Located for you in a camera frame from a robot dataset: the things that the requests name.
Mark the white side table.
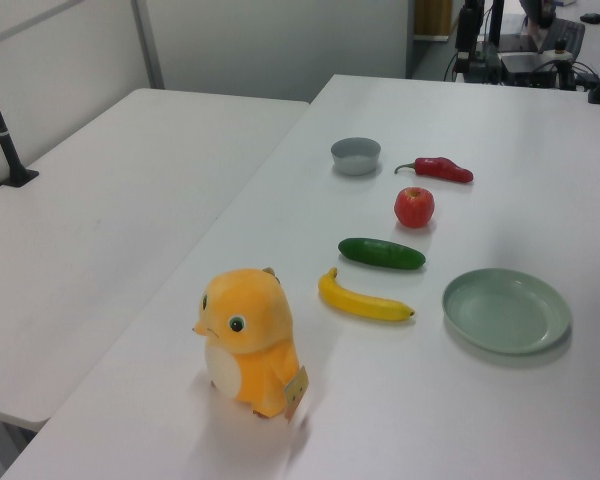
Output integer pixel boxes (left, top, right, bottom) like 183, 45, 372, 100
0, 88, 311, 432

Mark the black keyboard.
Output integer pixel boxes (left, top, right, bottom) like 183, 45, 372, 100
538, 19, 587, 54

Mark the black electronics box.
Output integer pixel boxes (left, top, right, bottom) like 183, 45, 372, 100
498, 51, 562, 89

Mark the yellow banana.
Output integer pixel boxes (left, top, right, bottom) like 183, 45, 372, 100
318, 267, 416, 323

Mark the black pole with flat base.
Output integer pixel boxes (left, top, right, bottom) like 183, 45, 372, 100
0, 52, 40, 189

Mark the green cucumber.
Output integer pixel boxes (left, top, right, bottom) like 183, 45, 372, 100
337, 237, 426, 271

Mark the orange plush toy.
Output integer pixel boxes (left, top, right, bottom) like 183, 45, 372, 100
191, 267, 311, 425

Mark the pale green plate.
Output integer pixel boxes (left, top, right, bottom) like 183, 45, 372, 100
441, 268, 573, 356

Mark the grey bowl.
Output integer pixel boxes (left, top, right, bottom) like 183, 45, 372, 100
330, 137, 383, 176

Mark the red apple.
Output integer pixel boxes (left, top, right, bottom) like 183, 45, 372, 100
393, 186, 437, 229

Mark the grey metal partition post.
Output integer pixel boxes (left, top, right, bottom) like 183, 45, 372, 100
129, 0, 165, 91

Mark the red chili pepper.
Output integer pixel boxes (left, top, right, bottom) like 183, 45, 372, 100
393, 156, 474, 185

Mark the brown wooden board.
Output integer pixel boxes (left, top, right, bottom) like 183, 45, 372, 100
412, 0, 454, 40

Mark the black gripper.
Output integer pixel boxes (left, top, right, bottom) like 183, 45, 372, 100
455, 0, 483, 74

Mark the thin black upright pole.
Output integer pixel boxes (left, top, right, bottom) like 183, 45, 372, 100
491, 0, 505, 47

